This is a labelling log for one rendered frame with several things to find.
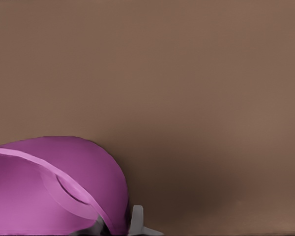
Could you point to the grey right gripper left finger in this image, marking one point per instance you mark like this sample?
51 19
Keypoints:
94 227

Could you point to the pink bowl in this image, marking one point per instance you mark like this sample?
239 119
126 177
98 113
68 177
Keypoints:
27 186

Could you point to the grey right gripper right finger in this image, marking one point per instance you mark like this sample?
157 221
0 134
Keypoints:
137 220

